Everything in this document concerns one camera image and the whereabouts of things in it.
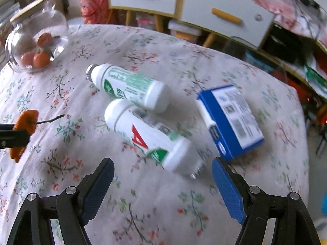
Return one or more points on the low tv cabinet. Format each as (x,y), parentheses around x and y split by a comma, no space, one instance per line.
(305,56)

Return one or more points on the glass jar with oranges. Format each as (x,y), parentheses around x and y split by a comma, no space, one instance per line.
(39,36)

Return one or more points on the white bottle red letters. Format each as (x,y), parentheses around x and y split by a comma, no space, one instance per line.
(173,152)

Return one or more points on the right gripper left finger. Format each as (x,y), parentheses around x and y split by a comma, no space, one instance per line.
(93,190)

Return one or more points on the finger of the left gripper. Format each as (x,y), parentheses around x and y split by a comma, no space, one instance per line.
(10,138)

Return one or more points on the small blue white carton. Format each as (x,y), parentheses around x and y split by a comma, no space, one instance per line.
(230,121)

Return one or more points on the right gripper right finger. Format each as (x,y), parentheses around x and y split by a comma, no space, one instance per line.
(233,189)

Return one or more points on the floral tablecloth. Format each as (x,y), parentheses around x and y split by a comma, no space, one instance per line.
(146,204)

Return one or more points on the white bottle green label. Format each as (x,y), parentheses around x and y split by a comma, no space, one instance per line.
(143,91)

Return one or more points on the red bag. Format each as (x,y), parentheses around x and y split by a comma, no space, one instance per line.
(95,11)

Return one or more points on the wooden cabinet with drawers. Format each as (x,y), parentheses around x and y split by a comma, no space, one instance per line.
(227,18)

